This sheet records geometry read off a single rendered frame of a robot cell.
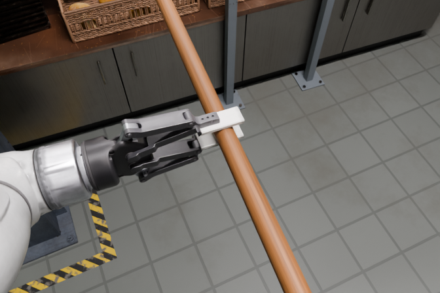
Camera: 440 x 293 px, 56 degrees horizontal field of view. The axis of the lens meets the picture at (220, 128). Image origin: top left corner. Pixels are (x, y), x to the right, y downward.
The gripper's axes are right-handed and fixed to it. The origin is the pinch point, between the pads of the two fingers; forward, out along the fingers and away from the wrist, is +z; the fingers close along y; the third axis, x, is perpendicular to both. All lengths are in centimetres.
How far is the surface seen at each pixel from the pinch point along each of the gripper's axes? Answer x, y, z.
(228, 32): -97, 68, 38
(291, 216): -31, 124, 44
